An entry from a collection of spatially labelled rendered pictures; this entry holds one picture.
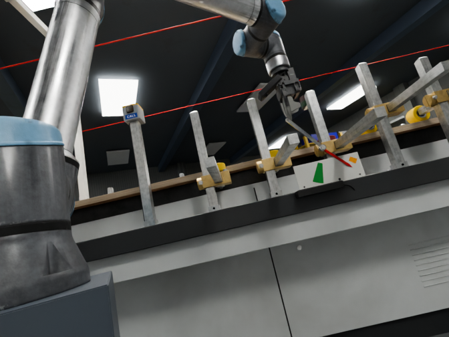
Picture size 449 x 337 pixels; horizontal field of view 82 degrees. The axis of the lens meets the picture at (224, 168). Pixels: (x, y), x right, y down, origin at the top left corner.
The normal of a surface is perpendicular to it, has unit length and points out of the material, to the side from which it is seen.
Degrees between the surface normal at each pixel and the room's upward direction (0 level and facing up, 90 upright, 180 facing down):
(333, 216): 90
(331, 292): 90
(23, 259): 70
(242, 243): 90
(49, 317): 90
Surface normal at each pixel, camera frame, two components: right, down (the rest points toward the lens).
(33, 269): 0.63, -0.61
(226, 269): -0.06, -0.21
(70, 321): 0.37, -0.29
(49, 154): 0.95, -0.26
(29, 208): 0.75, -0.30
